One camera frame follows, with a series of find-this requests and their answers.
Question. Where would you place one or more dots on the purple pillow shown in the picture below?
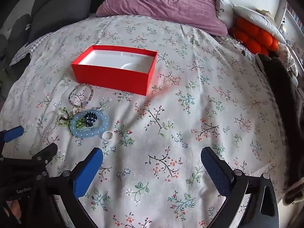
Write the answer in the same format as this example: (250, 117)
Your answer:
(166, 2)

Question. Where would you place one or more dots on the person's left hand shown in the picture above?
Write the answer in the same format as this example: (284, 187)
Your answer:
(15, 209)

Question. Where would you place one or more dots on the large grey cushion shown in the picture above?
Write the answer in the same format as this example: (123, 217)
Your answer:
(57, 11)

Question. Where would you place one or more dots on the dark brown blanket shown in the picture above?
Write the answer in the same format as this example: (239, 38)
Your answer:
(285, 114)

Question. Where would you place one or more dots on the white quilted cushion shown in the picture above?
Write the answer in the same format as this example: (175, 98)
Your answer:
(261, 21)

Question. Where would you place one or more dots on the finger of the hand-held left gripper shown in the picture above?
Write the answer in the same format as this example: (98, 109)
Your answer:
(45, 154)
(13, 133)

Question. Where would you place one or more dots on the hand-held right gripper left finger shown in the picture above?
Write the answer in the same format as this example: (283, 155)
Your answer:
(87, 173)

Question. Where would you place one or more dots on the spotted plush cloth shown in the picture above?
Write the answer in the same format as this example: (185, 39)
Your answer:
(288, 57)

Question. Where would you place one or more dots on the orange knitted cushion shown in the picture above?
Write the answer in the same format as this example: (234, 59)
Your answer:
(251, 35)

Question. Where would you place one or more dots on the white bookshelf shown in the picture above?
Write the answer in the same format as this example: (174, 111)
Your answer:
(291, 16)

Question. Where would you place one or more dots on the white printed cushion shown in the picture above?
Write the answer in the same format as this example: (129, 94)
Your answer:
(223, 7)

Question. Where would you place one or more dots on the checked bed sheet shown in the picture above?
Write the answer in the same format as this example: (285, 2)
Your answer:
(23, 52)

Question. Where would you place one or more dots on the red cardboard box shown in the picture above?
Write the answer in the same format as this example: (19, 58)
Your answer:
(111, 76)

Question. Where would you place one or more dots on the floral bedspread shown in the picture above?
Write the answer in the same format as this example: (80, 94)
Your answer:
(190, 123)

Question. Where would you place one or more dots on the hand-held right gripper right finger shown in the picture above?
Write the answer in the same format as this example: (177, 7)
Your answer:
(216, 173)

